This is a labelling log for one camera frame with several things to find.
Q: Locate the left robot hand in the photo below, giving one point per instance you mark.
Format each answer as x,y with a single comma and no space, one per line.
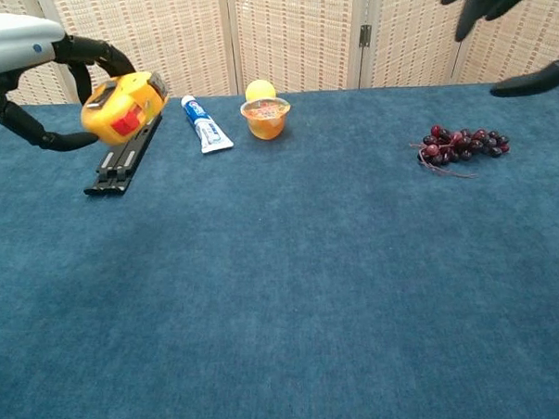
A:
32,81

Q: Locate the woven folding screen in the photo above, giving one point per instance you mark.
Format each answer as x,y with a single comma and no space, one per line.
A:
272,38

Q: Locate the blue white toothpaste tube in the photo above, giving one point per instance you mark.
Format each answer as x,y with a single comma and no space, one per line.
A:
205,125

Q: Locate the black folding stand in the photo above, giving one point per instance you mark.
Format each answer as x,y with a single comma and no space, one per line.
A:
124,156

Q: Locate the yellow tape measure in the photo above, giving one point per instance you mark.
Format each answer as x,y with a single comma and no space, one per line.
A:
122,107

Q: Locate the blue table cloth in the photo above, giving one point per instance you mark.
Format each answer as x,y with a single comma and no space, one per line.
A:
282,265

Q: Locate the yellow ball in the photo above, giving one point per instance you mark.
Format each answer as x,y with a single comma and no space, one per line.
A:
259,90

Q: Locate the orange fruit jelly cup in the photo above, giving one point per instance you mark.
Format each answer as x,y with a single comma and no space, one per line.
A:
266,119

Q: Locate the dark red grape bunch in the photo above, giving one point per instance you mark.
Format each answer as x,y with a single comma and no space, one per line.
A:
462,146

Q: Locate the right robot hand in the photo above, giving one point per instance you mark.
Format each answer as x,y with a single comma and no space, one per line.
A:
508,28

